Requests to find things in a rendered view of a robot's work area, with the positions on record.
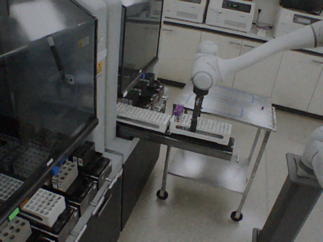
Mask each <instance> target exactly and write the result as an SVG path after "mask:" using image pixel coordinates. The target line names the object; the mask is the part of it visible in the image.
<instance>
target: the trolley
mask: <svg viewBox="0 0 323 242"><path fill-rule="evenodd" d="M195 96H196V94H194V93H193V82H192V80H191V78H190V79H189V80H188V82H187V83H186V85H185V87H184V88H183V90H182V91H181V92H180V94H179V95H178V97H177V98H176V100H175V101H174V103H173V105H172V106H173V109H172V117H173V116H174V111H175V108H176V106H177V105H178V104H180V105H184V110H185V113H184V114H187V115H188V111H193V108H194V101H195ZM262 106H263V107H264V109H262ZM202 108H203V109H202V110H201V114H204V115H209V116H213V117H216V118H220V119H224V120H228V121H231V122H232V121H233V122H237V123H241V124H245V125H248V126H252V127H256V128H258V129H257V133H256V136H255V139H254V142H253V144H252V147H251V150H250V153H249V156H248V158H244V157H240V156H239V163H236V158H235V157H232V158H231V162H230V161H227V160H224V159H220V158H214V157H211V156H206V155H203V154H199V153H195V152H191V151H186V150H182V149H178V150H177V152H176V153H175V156H174V158H173V159H172V161H171V164H170V166H169V161H170V154H171V146H167V151H166V159H165V163H164V171H163V178H162V183H161V189H159V190H158V191H157V193H156V195H157V197H158V198H159V199H161V200H165V199H167V197H168V193H167V191H165V190H166V188H165V186H166V179H167V174H171V175H174V176H177V177H180V178H185V179H189V180H192V181H194V182H197V183H203V184H206V185H209V186H212V187H217V188H221V189H222V190H228V191H231V192H234V193H239V194H242V195H243V196H242V199H241V202H240V204H239V207H238V209H237V210H236V211H233V212H232V213H231V219H232V220H234V221H236V222H239V221H241V220H242V218H243V214H242V213H241V210H242V207H243V204H244V202H245V200H246V197H247V194H248V192H249V189H250V187H251V184H252V181H253V179H254V176H255V174H256V171H257V169H258V166H259V163H260V161H261V158H262V155H263V153H264V150H265V146H266V143H267V141H268V138H269V136H270V133H271V131H273V132H276V113H275V107H272V99H271V98H270V97H265V96H262V95H258V94H254V93H249V92H245V91H242V90H237V89H233V88H229V87H226V86H223V85H218V84H217V85H216V86H214V87H213V88H211V89H209V92H208V95H207V96H204V100H203V102H202ZM272 109H273V122H274V129H272ZM172 117H171V118H172ZM261 129H263V130H266V133H265V135H264V139H263V141H262V144H261V147H260V151H259V153H258V156H257V159H256V162H255V164H254V167H253V170H252V172H251V175H250V177H249V181H248V182H247V171H248V167H249V165H250V162H251V158H252V156H253V153H254V151H255V146H256V143H257V141H258V137H259V135H260V132H261ZM168 166H169V167H168ZM246 183H247V186H246Z"/></svg>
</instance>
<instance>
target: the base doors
mask: <svg viewBox="0 0 323 242"><path fill-rule="evenodd" d="M162 29H168V30H172V32H171V31H165V30H162V34H161V47H160V59H159V69H158V74H157V77H158V78H162V79H166V80H171V81H176V82H181V83H185V84H186V83H187V82H188V80H189V79H190V78H191V76H190V71H191V67H192V65H193V62H194V56H195V52H196V48H197V46H198V45H199V43H200V42H201V41H203V40H207V41H212V42H214V43H216V44H223V45H226V46H222V45H217V46H218V52H219V54H218V56H219V58H221V59H232V58H237V57H239V55H240V56H241V55H243V54H246V53H247V52H249V51H251V50H253V49H255V48H257V47H259V46H261V45H263V44H260V43H255V42H251V41H245V40H243V41H242V40H241V39H236V38H233V37H227V36H222V35H216V34H212V33H207V32H200V31H195V30H191V29H185V28H178V27H173V26H169V25H163V28H162ZM176 35H181V36H183V37H180V36H176ZM200 40H201V41H200ZM230 41H231V42H233V43H230ZM242 42H243V43H242ZM234 43H236V44H234ZM238 43H239V44H238ZM244 45H247V46H254V48H252V47H246V46H244ZM241 46H242V47H241ZM238 48H239V49H238ZM243 48H244V50H243ZM312 60H315V61H318V62H323V58H322V57H319V56H314V55H308V54H303V53H300V52H295V51H292V50H285V51H281V52H279V53H277V54H274V55H272V56H270V57H267V58H266V59H264V60H262V61H259V62H258V63H256V64H255V65H251V66H250V67H248V68H246V69H244V70H240V71H238V72H236V73H233V74H231V75H228V76H227V77H226V79H225V80H224V82H221V83H219V84H218V85H223V86H226V87H229V88H233V89H237V90H242V91H245V92H249V93H254V94H258V95H262V96H265V97H270V98H271V99H272V104H277V105H282V106H284V107H288V108H293V109H297V110H300V111H307V112H311V113H313V114H318V115H322V116H323V63H318V62H313V61H312ZM298 61H301V62H306V63H308V64H304V63H299V62H298ZM233 82H234V83H233Z"/></svg>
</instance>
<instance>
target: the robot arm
mask: <svg viewBox="0 0 323 242"><path fill-rule="evenodd" d="M316 47H323V20H321V21H319V22H315V23H313V24H310V25H307V26H305V27H303V28H301V29H298V30H296V31H294V32H291V33H289V34H286V35H284V36H280V37H278V38H275V39H273V40H271V41H268V42H267V43H265V44H263V45H261V46H259V47H257V48H255V49H253V50H251V51H249V52H247V53H246V54H243V55H241V56H239V57H237V58H232V59H221V58H219V56H218V54H219V52H218V46H217V44H216V43H214V42H212V41H207V40H203V41H201V42H200V43H199V45H198V46H197V48H196V52H195V56H194V62H193V65H192V67H191V71H190V76H191V80H192V82H193V93H194V94H196V96H195V101H194V108H193V114H192V117H191V119H190V120H191V124H190V132H193V133H195V132H196V127H197V122H198V120H197V118H198V117H199V118H200V116H201V110H202V109H203V108H202V102H203V100H204V96H207V95H208V92H209V89H211V88H213V87H214V86H216V85H217V84H219V83H221V82H224V80H225V79H226V77H227V76H228V75H231V74H233V73H236V72H238V71H240V70H244V69H246V68H248V67H250V66H251V65H255V64H256V63H258V62H259V61H263V60H264V59H266V58H267V57H270V56H272V55H274V54H277V53H279V52H281V51H285V50H293V49H297V48H300V49H302V48H316ZM294 161H295V163H296V170H297V174H296V175H297V177H299V178H304V179H310V180H313V181H318V184H319V185H320V187H321V188H322V189H323V126H321V127H318V128H317V129H316V130H315V131H313V132H312V134H311V136H310V137H309V139H308V141H307V143H306V145H305V148H304V151H303V153H302V156H301V157H298V156H295V157H294Z"/></svg>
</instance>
